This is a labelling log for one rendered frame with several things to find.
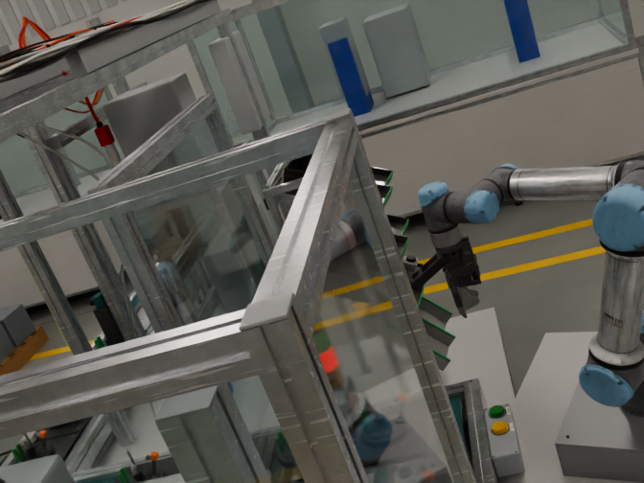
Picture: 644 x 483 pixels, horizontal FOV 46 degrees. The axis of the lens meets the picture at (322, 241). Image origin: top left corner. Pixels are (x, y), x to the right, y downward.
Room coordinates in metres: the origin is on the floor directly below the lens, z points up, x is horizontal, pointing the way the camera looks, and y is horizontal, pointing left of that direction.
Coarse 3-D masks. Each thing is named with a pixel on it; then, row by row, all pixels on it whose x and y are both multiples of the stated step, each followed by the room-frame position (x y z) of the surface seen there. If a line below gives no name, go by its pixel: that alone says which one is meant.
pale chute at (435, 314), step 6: (426, 300) 2.21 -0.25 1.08; (420, 306) 2.22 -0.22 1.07; (426, 306) 2.21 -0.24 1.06; (432, 306) 2.20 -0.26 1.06; (438, 306) 2.20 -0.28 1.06; (420, 312) 2.20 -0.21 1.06; (426, 312) 2.21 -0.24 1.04; (432, 312) 2.21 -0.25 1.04; (438, 312) 2.20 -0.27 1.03; (444, 312) 2.19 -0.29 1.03; (450, 312) 2.18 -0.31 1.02; (426, 318) 2.18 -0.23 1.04; (432, 318) 2.19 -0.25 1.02; (438, 318) 2.20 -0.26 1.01; (444, 318) 2.19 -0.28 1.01; (438, 324) 2.17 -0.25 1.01; (444, 324) 2.18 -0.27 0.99
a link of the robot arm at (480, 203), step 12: (456, 192) 1.71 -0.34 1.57; (468, 192) 1.68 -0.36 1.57; (480, 192) 1.65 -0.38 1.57; (492, 192) 1.65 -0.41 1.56; (444, 204) 1.70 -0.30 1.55; (456, 204) 1.67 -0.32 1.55; (468, 204) 1.64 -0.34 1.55; (480, 204) 1.62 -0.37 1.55; (492, 204) 1.64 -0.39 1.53; (456, 216) 1.67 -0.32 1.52; (468, 216) 1.64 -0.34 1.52; (480, 216) 1.62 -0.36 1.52; (492, 216) 1.63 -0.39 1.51
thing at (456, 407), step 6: (450, 402) 1.83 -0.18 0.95; (456, 402) 1.82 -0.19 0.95; (456, 408) 1.79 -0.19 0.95; (456, 414) 1.77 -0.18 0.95; (462, 414) 1.78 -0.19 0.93; (456, 420) 1.74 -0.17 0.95; (462, 420) 1.74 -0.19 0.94; (462, 426) 1.71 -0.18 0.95; (468, 426) 1.81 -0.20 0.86; (462, 432) 1.68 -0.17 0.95; (468, 432) 1.77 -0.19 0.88; (462, 438) 1.66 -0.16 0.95; (468, 438) 1.74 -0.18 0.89; (468, 444) 1.70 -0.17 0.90; (468, 450) 1.66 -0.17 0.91
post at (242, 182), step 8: (216, 112) 1.59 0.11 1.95; (216, 120) 1.59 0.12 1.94; (216, 128) 1.60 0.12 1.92; (224, 128) 1.61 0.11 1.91; (224, 136) 1.59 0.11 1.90; (224, 144) 1.59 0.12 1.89; (232, 144) 1.61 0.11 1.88; (240, 176) 1.59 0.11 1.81; (240, 184) 1.59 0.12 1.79; (248, 184) 1.62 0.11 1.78; (248, 192) 1.60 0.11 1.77; (248, 200) 1.59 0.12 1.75; (248, 208) 1.59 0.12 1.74; (256, 208) 1.61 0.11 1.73; (256, 216) 1.59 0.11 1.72; (256, 224) 1.59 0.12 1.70; (264, 232) 1.60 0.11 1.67; (264, 240) 1.59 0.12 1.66; (264, 248) 1.59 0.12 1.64; (272, 248) 1.61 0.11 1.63
